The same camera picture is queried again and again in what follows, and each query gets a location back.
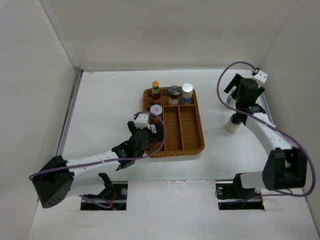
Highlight white canister grey lid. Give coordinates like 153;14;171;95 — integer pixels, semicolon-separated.
226;86;237;106

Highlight white bottle black grinder cap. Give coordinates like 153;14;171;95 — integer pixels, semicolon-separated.
224;113;242;134

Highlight sauce jar grey lid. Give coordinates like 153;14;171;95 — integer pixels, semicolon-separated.
150;122;164;138
149;104;163;122

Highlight white shaker silver lid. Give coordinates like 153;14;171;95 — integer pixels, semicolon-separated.
181;83;194;105

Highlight red sauce bottle yellow cap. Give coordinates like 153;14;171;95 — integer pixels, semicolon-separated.
151;80;161;105

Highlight white jar black lid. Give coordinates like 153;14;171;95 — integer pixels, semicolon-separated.
168;85;182;105

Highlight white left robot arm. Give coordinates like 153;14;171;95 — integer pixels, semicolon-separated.
29;121;167;210

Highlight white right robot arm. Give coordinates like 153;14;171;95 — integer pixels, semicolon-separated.
224;73;308;198

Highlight brown wicker tray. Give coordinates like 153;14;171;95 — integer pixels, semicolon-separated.
146;87;205;158

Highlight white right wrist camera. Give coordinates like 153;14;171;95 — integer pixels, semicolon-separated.
251;70;268;86

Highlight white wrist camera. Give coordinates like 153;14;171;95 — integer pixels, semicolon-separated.
251;70;268;86
133;113;150;130

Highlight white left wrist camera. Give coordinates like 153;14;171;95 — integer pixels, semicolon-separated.
133;113;150;130

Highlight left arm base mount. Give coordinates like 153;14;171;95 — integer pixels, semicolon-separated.
80;173;128;211

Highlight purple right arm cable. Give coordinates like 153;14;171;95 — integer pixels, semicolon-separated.
216;61;316;201

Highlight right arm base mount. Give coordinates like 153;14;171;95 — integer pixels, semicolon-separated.
215;173;265;211

